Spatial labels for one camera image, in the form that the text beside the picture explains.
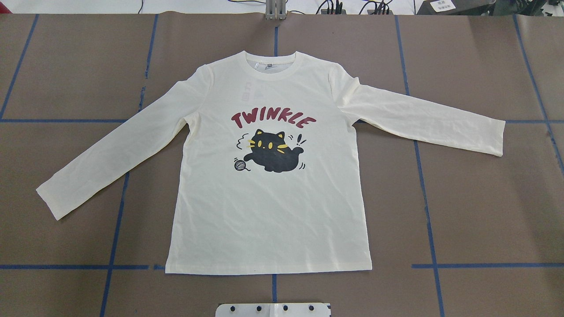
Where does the cream long-sleeve cat shirt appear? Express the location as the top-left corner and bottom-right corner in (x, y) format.
(37, 52), (505, 275)

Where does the black device with label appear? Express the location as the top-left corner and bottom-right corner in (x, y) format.
(416, 0), (496, 16)

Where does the grey aluminium frame post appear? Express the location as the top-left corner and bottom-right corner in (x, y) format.
(264, 0), (287, 21)

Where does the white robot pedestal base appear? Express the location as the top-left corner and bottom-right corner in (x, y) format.
(215, 302), (332, 317)

